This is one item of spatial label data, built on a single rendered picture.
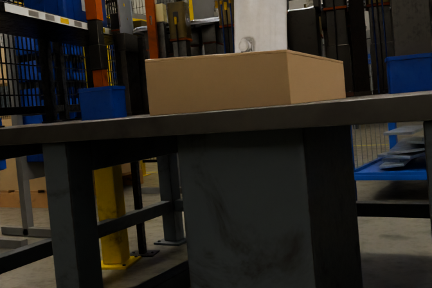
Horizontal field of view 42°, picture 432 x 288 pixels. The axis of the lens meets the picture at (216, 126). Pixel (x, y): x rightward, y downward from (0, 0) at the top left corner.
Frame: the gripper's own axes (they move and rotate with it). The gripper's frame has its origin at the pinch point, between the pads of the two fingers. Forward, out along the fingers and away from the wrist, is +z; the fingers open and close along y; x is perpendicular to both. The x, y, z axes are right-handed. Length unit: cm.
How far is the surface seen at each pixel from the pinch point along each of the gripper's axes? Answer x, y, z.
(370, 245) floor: -54, 71, 115
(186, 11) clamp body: -3.1, -18.0, 12.2
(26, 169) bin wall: 148, 109, 73
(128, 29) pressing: 26.3, 3.1, 12.4
